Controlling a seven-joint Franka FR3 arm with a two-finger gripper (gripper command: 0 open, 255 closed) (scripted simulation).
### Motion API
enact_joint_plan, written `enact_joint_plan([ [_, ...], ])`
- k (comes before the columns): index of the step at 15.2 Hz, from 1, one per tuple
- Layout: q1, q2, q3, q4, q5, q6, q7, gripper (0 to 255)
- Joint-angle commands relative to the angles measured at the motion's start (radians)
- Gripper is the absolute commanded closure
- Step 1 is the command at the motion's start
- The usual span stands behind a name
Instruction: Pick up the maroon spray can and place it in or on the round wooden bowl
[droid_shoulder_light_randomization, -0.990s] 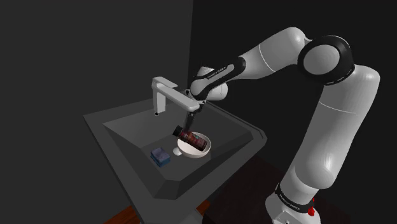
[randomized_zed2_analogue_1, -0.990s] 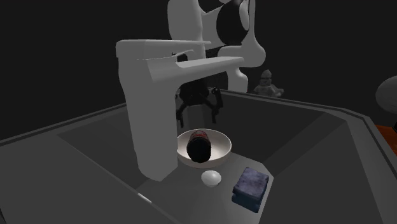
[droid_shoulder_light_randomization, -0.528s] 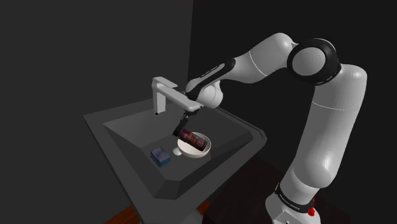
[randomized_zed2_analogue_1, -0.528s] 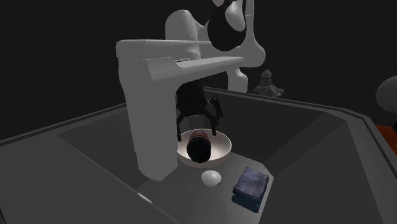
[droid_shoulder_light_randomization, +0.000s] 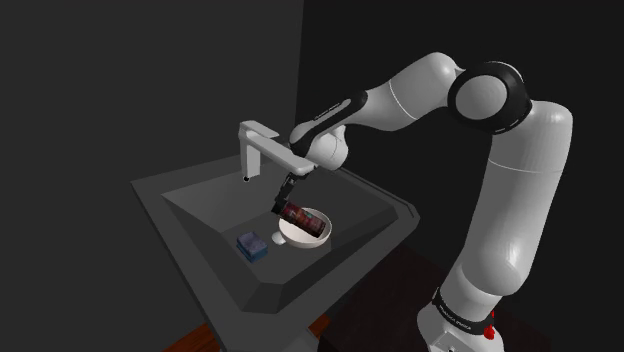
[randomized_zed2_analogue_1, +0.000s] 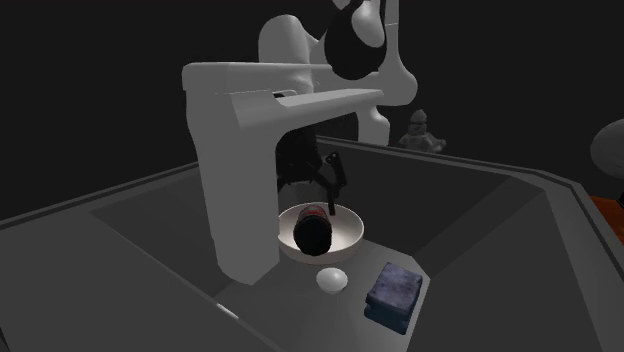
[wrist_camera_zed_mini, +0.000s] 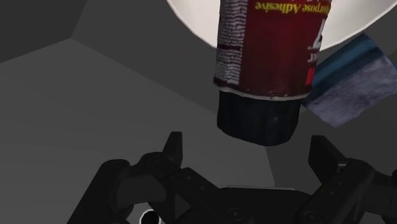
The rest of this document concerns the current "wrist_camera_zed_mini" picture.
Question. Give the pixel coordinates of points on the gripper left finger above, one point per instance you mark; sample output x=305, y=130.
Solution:
x=145, y=183

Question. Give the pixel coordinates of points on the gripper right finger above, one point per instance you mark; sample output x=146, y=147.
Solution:
x=344, y=183

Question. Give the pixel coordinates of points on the blue sponge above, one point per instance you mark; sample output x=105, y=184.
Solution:
x=347, y=86

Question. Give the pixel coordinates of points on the dark red adhesive bottle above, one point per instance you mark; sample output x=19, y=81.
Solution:
x=266, y=62

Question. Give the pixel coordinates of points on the white plate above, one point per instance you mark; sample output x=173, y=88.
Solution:
x=198, y=18

